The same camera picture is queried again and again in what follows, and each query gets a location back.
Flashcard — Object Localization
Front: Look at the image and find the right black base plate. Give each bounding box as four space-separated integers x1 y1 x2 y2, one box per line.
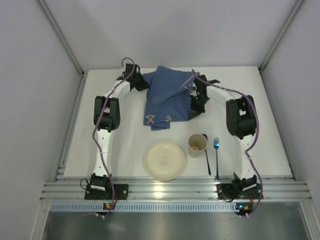
216 183 262 202

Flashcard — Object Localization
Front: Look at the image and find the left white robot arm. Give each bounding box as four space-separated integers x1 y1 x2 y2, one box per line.
88 63 150 194

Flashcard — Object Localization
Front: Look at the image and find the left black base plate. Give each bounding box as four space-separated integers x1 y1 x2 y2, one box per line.
84 184 129 200

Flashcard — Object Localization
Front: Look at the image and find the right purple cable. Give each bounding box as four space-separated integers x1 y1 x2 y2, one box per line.
190 68 264 218

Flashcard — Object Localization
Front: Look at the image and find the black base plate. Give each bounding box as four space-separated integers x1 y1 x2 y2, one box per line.
84 184 129 200
216 183 262 202

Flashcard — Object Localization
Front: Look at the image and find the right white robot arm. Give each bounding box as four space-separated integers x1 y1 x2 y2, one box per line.
189 72 261 202

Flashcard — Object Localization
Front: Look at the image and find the slotted grey cable duct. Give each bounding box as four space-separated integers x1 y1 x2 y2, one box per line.
49 201 253 213

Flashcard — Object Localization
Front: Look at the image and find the beige cup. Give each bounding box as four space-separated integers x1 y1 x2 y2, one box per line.
188 134 208 158

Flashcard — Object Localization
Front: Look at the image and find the blue metal fork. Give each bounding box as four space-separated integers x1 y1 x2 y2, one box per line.
213 137 220 181

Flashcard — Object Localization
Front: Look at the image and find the blue cloth placemat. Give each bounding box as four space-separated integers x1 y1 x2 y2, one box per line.
143 66 195 131

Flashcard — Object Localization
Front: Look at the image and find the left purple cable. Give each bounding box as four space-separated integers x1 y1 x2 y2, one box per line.
91 57 141 218

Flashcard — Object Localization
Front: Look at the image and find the purple cable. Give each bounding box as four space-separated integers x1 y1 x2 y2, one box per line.
91 57 141 218
190 68 264 218

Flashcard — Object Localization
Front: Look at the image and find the aluminium frame rail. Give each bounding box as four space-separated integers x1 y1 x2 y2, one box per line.
40 177 312 202

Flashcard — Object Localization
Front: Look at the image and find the dark blue spoon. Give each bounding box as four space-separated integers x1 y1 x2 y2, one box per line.
202 133 212 176

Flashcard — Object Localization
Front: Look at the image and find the cream round plate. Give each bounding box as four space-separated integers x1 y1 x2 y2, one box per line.
143 140 186 181

